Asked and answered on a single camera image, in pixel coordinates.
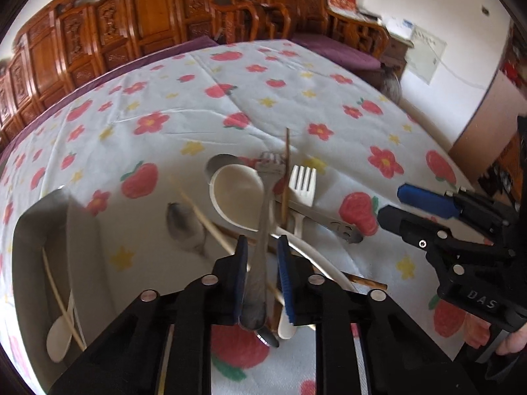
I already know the white plastic fork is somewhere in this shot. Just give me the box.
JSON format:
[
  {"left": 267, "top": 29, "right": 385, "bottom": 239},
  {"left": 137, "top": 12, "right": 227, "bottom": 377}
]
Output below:
[{"left": 278, "top": 165, "right": 318, "bottom": 340}]

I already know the strawberry flower printed tablecloth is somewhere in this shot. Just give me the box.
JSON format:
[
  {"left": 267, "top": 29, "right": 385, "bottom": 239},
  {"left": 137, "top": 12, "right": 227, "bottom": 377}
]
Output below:
[{"left": 0, "top": 39, "right": 495, "bottom": 395}]

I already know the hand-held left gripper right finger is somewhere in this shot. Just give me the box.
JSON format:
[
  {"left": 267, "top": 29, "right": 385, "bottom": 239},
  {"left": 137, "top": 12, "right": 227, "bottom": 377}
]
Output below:
[{"left": 277, "top": 234, "right": 480, "bottom": 395}]

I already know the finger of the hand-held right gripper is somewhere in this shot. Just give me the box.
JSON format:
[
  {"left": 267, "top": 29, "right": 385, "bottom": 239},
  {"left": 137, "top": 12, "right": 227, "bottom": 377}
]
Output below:
[
  {"left": 378, "top": 206, "right": 513, "bottom": 295},
  {"left": 397, "top": 183, "right": 525, "bottom": 245}
]

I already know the person's right hand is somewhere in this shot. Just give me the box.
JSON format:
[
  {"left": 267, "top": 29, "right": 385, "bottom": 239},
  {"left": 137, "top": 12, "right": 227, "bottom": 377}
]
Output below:
[{"left": 496, "top": 323, "right": 527, "bottom": 356}]

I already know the light bamboo chopstick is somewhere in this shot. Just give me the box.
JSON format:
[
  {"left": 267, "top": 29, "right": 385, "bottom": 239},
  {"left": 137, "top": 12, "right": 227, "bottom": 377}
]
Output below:
[
  {"left": 41, "top": 248, "right": 87, "bottom": 351},
  {"left": 170, "top": 176, "right": 286, "bottom": 307}
]

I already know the grey electric fan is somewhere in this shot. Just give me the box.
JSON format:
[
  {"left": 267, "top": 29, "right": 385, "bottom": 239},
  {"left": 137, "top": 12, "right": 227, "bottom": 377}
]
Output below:
[{"left": 379, "top": 64, "right": 403, "bottom": 104}]

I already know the small white spoon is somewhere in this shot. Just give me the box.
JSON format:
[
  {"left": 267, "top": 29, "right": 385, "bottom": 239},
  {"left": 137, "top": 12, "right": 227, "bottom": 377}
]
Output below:
[{"left": 45, "top": 288, "right": 77, "bottom": 363}]

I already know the large cream spoon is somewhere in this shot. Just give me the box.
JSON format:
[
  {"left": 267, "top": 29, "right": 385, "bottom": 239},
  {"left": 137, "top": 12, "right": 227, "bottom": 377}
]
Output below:
[{"left": 209, "top": 164, "right": 357, "bottom": 295}]

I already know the metal spoon with smiley handle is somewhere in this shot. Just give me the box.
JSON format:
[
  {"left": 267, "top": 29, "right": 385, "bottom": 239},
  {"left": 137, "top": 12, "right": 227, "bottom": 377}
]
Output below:
[{"left": 205, "top": 153, "right": 365, "bottom": 244}]

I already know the brown chopstick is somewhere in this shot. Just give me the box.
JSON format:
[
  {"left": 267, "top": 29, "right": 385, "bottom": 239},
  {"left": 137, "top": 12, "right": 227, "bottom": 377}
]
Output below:
[{"left": 281, "top": 127, "right": 292, "bottom": 224}]

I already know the metal fork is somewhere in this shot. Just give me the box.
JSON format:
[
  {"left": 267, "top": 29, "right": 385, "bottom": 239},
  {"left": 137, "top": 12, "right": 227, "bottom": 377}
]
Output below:
[{"left": 239, "top": 151, "right": 287, "bottom": 332}]

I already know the wooden side table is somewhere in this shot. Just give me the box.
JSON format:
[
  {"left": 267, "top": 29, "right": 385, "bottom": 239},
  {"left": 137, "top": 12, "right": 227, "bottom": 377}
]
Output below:
[{"left": 386, "top": 35, "right": 413, "bottom": 80}]

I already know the stack of white papers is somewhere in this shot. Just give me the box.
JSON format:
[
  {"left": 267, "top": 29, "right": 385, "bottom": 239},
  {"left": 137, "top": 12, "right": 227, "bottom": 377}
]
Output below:
[{"left": 387, "top": 16, "right": 416, "bottom": 42}]

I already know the brown wooden board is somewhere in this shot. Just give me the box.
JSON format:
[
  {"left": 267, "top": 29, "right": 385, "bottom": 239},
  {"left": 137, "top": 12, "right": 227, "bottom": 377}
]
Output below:
[{"left": 449, "top": 70, "right": 520, "bottom": 186}]

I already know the long carved wooden sofa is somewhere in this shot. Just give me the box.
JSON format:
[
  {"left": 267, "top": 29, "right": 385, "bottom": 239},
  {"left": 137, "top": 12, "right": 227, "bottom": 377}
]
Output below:
[{"left": 0, "top": 0, "right": 231, "bottom": 141}]

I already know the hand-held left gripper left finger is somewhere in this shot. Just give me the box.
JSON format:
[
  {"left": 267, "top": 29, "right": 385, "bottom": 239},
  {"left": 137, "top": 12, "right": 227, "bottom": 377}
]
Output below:
[{"left": 47, "top": 234, "right": 250, "bottom": 395}]

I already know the white wall chart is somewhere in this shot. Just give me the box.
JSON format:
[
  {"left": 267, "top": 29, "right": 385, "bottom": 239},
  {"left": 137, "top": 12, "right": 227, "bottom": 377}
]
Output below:
[{"left": 405, "top": 25, "right": 447, "bottom": 85}]

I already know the short purple seat cushion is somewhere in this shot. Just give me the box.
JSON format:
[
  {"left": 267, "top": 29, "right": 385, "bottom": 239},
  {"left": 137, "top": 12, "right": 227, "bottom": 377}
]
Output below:
[{"left": 290, "top": 33, "right": 381, "bottom": 70}]

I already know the white cable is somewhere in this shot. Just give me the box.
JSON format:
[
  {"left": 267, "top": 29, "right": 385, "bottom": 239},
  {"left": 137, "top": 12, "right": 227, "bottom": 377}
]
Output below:
[{"left": 436, "top": 55, "right": 490, "bottom": 90}]

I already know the grey utensil tray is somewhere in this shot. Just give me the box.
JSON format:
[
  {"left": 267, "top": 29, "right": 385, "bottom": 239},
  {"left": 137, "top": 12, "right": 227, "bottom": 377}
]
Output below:
[{"left": 12, "top": 187, "right": 124, "bottom": 383}]

